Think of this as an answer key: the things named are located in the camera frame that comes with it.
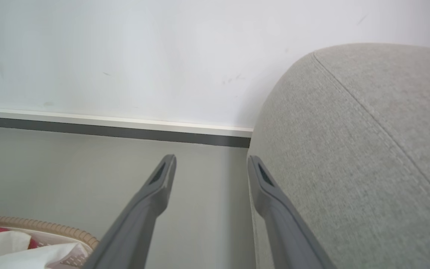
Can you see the grey fabric sofa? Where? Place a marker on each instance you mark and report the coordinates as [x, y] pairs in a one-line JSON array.
[[368, 149]]

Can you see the white and black baseboard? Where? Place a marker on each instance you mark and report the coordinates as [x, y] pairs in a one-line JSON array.
[[106, 127]]

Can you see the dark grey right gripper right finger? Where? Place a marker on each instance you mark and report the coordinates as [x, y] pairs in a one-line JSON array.
[[286, 231]]

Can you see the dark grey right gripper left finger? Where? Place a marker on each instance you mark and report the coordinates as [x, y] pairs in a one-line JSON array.
[[140, 216]]

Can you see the beige perforated laundry basket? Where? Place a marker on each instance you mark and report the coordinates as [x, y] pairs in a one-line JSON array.
[[50, 226]]

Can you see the white cloth garment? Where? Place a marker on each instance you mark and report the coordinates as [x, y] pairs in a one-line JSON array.
[[13, 258]]

